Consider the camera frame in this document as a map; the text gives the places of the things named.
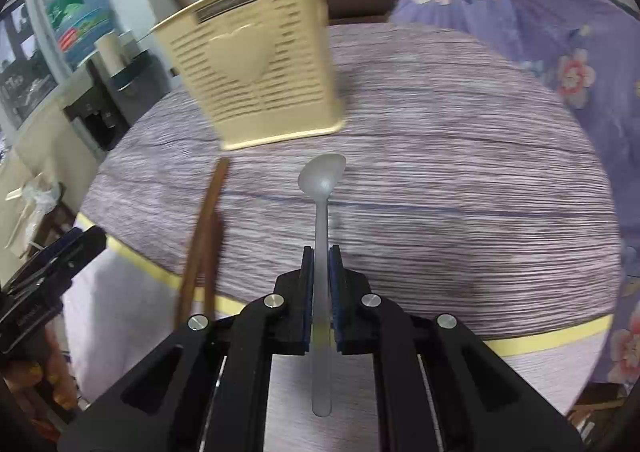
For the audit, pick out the paper cup stack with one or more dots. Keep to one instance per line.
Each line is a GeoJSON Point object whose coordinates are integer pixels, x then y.
{"type": "Point", "coordinates": [110, 51]}

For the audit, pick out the window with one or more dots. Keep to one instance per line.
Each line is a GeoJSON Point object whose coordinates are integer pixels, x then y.
{"type": "Point", "coordinates": [32, 65]}

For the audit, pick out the cream perforated utensil holder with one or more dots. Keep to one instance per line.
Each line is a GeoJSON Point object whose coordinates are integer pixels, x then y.
{"type": "Point", "coordinates": [260, 70]}

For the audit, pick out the white plastic bag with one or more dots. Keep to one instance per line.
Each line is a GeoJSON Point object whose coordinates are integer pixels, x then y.
{"type": "Point", "coordinates": [36, 199]}

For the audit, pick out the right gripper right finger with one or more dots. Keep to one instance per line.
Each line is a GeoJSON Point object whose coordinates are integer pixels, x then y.
{"type": "Point", "coordinates": [438, 386]}

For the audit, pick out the purple floral cloth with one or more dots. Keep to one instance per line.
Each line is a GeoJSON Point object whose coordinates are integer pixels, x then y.
{"type": "Point", "coordinates": [587, 52]}

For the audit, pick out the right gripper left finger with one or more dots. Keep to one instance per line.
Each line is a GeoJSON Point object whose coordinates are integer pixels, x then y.
{"type": "Point", "coordinates": [205, 387]}

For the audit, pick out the metal spoon wooden handle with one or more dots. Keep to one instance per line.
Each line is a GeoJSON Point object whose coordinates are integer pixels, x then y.
{"type": "Point", "coordinates": [211, 259]}

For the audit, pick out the brown chopstick pair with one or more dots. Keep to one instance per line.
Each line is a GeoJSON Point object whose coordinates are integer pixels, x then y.
{"type": "Point", "coordinates": [194, 259]}

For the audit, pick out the purple striped tablecloth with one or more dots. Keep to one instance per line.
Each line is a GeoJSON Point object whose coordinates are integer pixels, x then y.
{"type": "Point", "coordinates": [469, 189]}

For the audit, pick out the blue water bottle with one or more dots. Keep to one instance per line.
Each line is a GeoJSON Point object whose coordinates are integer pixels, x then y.
{"type": "Point", "coordinates": [78, 24]}

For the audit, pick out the water dispenser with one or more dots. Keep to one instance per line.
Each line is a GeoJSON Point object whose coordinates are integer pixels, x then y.
{"type": "Point", "coordinates": [102, 107]}

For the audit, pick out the translucent grey plastic spoon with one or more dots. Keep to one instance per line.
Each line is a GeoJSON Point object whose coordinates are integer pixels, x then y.
{"type": "Point", "coordinates": [317, 180]}

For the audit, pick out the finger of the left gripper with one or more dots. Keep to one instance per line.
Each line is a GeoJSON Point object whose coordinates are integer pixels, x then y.
{"type": "Point", "coordinates": [74, 258]}
{"type": "Point", "coordinates": [43, 257]}

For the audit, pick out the left hand orange nails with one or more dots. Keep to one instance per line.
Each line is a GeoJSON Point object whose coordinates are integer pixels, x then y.
{"type": "Point", "coordinates": [22, 377]}

